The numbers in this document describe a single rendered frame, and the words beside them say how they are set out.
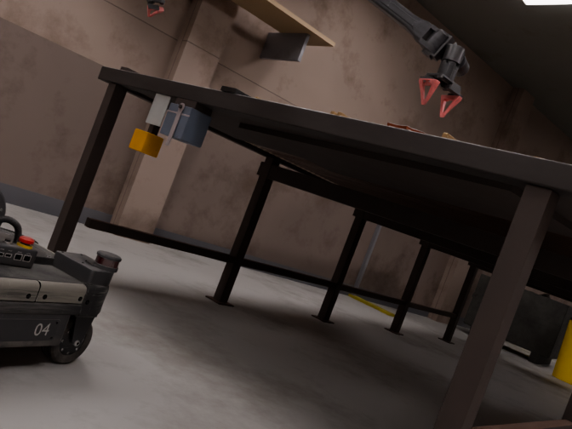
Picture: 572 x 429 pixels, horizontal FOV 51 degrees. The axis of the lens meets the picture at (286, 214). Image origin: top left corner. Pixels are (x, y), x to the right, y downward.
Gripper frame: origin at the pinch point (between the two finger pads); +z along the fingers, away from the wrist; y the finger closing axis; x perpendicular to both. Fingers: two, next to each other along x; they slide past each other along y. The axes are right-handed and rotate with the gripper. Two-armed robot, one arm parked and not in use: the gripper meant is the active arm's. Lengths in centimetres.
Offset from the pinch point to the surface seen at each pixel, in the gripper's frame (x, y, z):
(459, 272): -314, -497, 31
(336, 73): -311, -206, -97
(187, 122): -70, 39, 27
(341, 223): -315, -283, 29
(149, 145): -91, 40, 39
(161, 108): -92, 41, 24
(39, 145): -299, 20, 58
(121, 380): -26, 53, 105
